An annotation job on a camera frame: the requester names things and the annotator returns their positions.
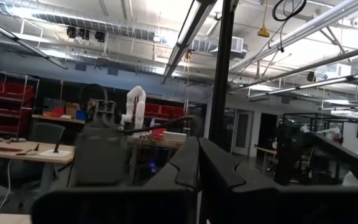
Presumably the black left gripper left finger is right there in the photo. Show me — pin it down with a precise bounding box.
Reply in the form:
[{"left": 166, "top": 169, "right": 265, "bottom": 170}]
[{"left": 30, "top": 136, "right": 200, "bottom": 224}]

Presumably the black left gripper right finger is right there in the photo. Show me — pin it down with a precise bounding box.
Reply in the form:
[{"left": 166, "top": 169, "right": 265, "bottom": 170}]
[{"left": 199, "top": 136, "right": 358, "bottom": 224}]

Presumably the white box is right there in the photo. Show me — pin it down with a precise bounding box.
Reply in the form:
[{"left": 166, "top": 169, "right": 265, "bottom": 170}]
[{"left": 162, "top": 131, "right": 188, "bottom": 143}]

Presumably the grey door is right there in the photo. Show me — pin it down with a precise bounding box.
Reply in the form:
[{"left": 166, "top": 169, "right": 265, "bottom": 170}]
[{"left": 231, "top": 110, "right": 255, "bottom": 156}]

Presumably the blue box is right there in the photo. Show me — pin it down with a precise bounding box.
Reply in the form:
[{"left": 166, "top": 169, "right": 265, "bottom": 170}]
[{"left": 75, "top": 109, "right": 88, "bottom": 122}]

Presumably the cardboard box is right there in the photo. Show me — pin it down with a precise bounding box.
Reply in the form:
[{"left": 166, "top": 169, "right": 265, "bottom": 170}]
[{"left": 65, "top": 102, "right": 79, "bottom": 119}]

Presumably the grey office chair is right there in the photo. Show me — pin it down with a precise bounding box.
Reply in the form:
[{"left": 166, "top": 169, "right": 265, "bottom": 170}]
[{"left": 29, "top": 122, "right": 66, "bottom": 146}]

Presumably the white ceiling air unit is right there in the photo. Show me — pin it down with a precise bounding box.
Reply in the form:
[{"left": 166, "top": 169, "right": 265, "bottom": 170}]
[{"left": 313, "top": 63, "right": 352, "bottom": 81}]

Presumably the light wooden table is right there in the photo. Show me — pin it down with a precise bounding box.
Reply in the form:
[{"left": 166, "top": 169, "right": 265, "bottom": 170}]
[{"left": 0, "top": 138, "right": 76, "bottom": 195}]

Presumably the long ceiling light strip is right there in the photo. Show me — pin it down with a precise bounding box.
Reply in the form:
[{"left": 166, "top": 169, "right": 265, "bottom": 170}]
[{"left": 162, "top": 0, "right": 219, "bottom": 84}]

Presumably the yellow ceiling pendant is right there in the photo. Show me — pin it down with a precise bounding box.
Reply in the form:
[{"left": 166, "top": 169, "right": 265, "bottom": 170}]
[{"left": 257, "top": 0, "right": 271, "bottom": 39}]

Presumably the metal rack with red bins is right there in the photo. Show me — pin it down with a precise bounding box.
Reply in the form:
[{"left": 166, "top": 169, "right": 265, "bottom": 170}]
[{"left": 0, "top": 70, "right": 40, "bottom": 140}]

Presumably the black metal rig frame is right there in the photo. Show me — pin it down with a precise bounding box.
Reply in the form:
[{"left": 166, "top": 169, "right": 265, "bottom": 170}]
[{"left": 208, "top": 0, "right": 358, "bottom": 187}]

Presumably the white cable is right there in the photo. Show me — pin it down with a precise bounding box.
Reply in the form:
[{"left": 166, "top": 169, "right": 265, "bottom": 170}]
[{"left": 0, "top": 159, "right": 13, "bottom": 215}]

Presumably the black hanging cable loop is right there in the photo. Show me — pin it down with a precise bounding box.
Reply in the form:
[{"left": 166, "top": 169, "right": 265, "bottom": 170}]
[{"left": 271, "top": 0, "right": 308, "bottom": 22}]

